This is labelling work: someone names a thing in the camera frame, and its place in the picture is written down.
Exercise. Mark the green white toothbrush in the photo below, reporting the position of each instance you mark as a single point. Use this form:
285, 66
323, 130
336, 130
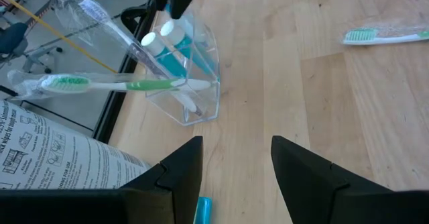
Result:
147, 84
362, 35

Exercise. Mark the office chair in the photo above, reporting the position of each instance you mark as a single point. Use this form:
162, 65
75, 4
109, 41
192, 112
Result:
11, 38

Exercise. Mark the clear acrylic organizer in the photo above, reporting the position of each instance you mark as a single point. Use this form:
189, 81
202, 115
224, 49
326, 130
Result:
201, 110

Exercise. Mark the black metal table frame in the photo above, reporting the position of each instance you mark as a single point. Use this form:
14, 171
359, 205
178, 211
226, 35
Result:
114, 110

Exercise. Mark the teal toothpaste tube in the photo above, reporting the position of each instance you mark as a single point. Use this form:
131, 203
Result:
202, 212
154, 44
172, 29

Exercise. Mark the white wipes canister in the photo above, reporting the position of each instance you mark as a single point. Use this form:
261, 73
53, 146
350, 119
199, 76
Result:
50, 150

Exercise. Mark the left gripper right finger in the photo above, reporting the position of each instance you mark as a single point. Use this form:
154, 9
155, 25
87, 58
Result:
301, 183

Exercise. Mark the blue white toothbrush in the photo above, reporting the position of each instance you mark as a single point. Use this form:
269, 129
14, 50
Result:
95, 11

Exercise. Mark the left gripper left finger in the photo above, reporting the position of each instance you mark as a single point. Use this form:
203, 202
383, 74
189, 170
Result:
181, 183

